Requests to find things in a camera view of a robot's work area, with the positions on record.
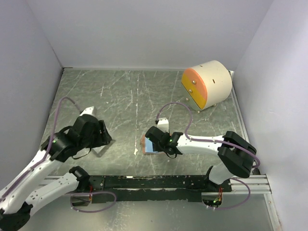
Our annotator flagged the brown leather card holder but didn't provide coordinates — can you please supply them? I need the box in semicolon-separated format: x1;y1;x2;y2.
140;134;161;155

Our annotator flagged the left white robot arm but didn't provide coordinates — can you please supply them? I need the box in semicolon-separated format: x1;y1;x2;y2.
0;107;112;231

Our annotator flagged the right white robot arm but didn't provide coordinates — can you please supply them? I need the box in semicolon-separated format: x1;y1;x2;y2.
144;126;257;192

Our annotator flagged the white card tray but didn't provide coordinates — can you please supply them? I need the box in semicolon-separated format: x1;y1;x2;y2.
90;140;115;158

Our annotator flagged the cream round drawer cabinet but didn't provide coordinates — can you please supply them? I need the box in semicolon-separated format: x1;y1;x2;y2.
181;60;232;111

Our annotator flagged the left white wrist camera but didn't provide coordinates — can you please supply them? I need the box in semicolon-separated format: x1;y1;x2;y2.
79;106;97;118

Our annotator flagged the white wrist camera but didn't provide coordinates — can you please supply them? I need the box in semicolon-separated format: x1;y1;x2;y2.
79;106;97;118
155;117;169;133

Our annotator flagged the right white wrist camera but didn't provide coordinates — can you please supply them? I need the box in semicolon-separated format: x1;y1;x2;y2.
155;117;169;133

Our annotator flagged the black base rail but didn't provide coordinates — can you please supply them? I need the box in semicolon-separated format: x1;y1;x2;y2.
74;175;231;204

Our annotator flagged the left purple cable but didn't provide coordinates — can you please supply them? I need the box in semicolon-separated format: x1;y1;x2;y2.
0;96;117;213

